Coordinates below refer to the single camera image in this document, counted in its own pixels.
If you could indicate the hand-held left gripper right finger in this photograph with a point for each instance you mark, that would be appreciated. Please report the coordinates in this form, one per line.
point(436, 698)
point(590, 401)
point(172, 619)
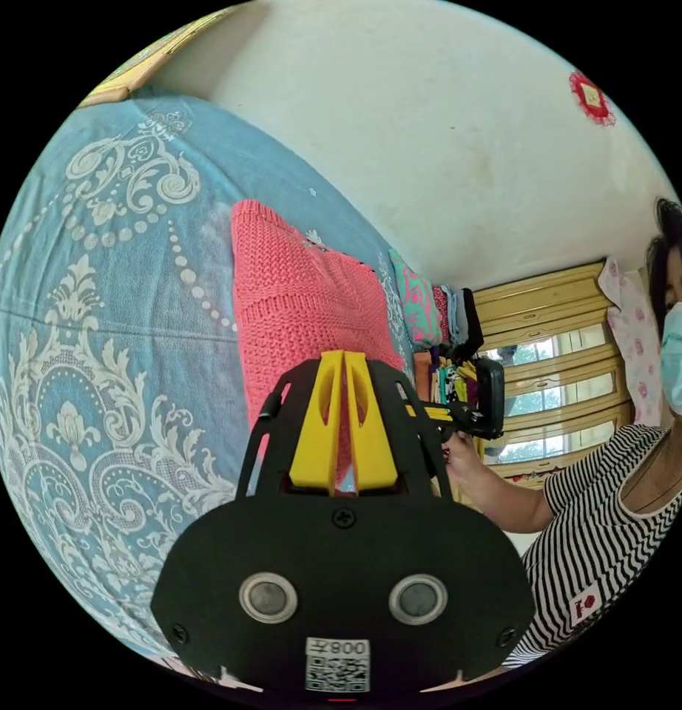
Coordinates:
point(370, 432)

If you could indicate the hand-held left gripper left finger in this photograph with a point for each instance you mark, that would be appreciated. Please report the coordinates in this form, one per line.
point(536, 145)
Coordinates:
point(317, 427)

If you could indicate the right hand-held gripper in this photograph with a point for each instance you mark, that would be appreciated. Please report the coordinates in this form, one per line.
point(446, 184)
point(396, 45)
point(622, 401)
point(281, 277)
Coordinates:
point(460, 419)

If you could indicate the pink knitted sweater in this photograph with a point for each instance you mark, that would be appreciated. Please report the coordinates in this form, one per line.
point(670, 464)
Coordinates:
point(296, 310)

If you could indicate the person's right forearm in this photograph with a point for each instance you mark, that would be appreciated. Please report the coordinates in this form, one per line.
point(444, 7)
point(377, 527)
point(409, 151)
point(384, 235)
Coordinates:
point(513, 502)

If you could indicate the person's right hand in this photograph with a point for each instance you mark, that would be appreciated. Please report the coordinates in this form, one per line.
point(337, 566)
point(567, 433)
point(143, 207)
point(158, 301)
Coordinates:
point(464, 463)

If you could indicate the pile of clothes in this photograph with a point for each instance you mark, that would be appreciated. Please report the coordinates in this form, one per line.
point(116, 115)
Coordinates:
point(424, 310)

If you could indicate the person's body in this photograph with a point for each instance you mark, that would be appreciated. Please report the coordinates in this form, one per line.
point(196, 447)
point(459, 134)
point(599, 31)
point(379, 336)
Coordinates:
point(602, 527)

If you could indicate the bed with blue printed sheet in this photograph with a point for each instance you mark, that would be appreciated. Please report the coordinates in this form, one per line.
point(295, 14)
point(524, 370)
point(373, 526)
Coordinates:
point(124, 333)

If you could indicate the pink floral curtain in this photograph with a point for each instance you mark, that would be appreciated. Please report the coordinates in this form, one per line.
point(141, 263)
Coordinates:
point(632, 344)

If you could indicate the wooden headboard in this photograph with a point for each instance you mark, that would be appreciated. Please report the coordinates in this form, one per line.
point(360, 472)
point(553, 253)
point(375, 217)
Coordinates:
point(131, 72)

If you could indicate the window with yellow frame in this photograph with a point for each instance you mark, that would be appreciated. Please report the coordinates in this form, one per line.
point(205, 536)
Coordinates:
point(557, 355)

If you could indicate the red wall ornament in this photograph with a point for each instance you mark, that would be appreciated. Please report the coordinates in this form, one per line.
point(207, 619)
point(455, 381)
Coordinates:
point(592, 99)

